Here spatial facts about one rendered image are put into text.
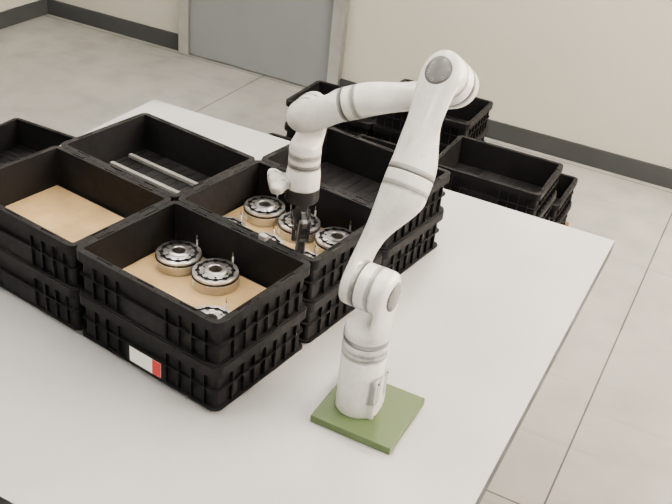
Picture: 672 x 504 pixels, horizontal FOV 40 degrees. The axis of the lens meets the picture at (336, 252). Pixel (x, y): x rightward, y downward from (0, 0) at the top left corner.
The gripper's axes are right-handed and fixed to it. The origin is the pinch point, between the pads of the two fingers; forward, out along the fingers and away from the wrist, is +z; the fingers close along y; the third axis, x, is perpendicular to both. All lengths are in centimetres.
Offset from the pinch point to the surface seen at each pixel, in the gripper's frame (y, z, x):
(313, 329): -11.0, 16.5, -3.1
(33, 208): 28, 6, 60
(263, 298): -26.4, -2.9, 10.8
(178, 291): -9.2, 6.6, 26.7
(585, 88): 225, 49, -179
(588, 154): 218, 82, -186
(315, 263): -13.7, -2.8, -1.6
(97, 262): -12.5, -3.1, 43.0
